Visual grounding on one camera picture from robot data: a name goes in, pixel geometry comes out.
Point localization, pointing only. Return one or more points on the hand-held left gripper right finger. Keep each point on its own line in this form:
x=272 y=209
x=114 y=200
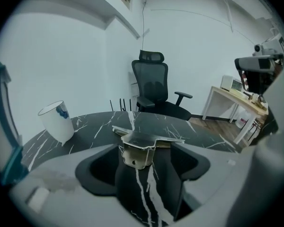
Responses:
x=215 y=174

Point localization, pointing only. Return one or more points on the black mesh office chair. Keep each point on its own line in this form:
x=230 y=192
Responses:
x=151 y=84

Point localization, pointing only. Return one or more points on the black router with antennas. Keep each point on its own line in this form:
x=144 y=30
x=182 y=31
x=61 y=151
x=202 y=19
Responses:
x=120 y=105

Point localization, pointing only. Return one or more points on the white cup with blue print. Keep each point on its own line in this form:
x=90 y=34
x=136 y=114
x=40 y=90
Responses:
x=56 y=124

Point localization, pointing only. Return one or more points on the white toaster oven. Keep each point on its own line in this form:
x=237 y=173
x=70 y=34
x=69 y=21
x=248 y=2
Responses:
x=227 y=83

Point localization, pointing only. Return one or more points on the person's gray shirt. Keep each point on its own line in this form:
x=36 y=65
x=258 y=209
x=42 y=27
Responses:
x=274 y=174

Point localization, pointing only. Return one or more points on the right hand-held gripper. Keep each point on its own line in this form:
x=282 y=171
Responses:
x=269 y=51

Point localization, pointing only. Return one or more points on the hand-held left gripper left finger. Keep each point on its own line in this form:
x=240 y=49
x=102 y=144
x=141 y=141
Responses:
x=61 y=174

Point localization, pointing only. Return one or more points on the light wooden desk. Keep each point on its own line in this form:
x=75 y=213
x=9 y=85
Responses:
x=227 y=94

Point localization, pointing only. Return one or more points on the round black marble table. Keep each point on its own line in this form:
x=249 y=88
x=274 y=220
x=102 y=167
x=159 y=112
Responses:
x=156 y=124

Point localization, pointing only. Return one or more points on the white plastic jug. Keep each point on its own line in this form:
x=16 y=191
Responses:
x=242 y=120

